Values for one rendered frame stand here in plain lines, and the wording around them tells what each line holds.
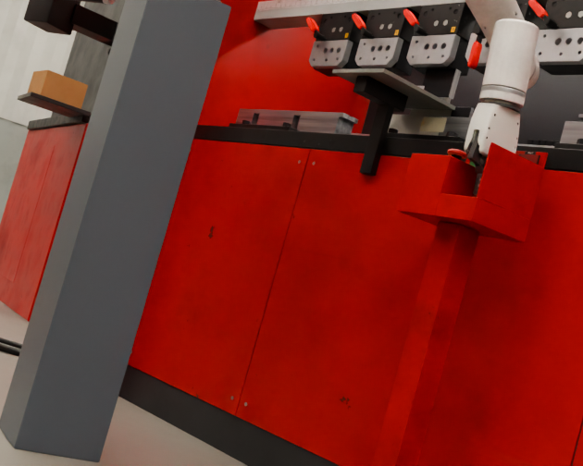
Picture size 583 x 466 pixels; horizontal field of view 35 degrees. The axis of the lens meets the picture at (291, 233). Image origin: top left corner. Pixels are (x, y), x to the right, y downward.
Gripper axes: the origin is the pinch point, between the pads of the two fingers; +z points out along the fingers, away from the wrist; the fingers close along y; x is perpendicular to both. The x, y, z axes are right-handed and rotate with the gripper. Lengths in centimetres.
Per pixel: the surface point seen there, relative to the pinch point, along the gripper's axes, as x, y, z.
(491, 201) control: 4.9, 2.5, 3.0
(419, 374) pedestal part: -2.2, 4.3, 37.4
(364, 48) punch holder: -79, -29, -38
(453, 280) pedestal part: -2.1, 0.4, 18.8
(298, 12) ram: -114, -29, -51
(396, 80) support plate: -43, -11, -24
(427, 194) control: -7.6, 6.5, 3.7
